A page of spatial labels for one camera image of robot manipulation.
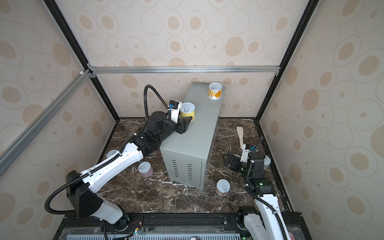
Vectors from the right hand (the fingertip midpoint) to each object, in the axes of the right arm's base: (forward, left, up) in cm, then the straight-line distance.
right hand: (231, 157), depth 77 cm
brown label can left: (+12, +72, -12) cm, 74 cm away
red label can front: (-11, +4, -12) cm, 17 cm away
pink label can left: (0, +48, -13) cm, 50 cm away
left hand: (+12, +21, +21) cm, 32 cm away
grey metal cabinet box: (-8, +22, +15) cm, 28 cm away
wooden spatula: (+34, -16, -19) cm, 42 cm away
